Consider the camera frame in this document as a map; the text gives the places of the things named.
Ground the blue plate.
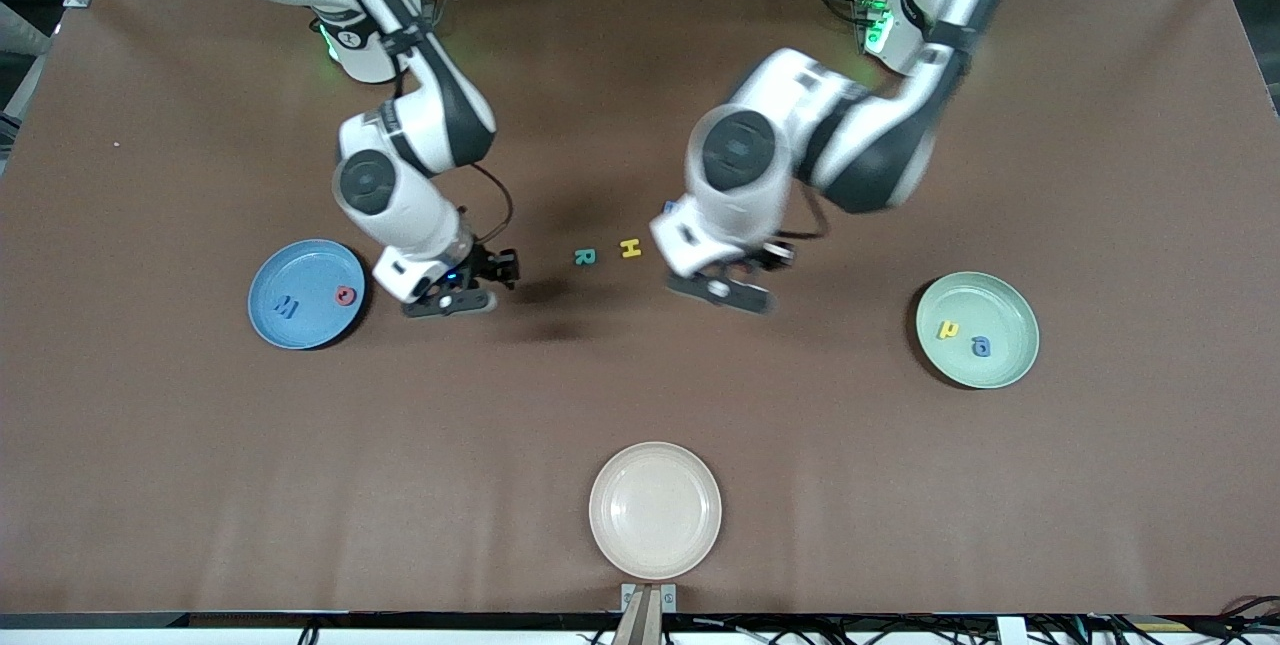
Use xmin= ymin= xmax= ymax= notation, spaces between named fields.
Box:
xmin=247 ymin=239 xmax=367 ymax=351

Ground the green plate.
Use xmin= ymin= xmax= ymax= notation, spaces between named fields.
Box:
xmin=915 ymin=271 xmax=1041 ymax=390

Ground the beige plate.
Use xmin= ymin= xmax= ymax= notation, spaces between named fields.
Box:
xmin=588 ymin=441 xmax=723 ymax=582

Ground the brown table cover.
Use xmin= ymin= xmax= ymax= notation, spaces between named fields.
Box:
xmin=0 ymin=0 xmax=1280 ymax=618

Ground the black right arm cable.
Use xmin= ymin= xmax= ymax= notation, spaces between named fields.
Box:
xmin=468 ymin=161 xmax=515 ymax=248

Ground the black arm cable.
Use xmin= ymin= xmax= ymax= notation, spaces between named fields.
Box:
xmin=778 ymin=187 xmax=833 ymax=242
xmin=468 ymin=161 xmax=515 ymax=248

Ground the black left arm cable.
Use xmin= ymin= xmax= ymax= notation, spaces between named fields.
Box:
xmin=778 ymin=187 xmax=833 ymax=242

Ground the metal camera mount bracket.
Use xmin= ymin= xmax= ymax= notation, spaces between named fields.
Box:
xmin=614 ymin=583 xmax=678 ymax=645

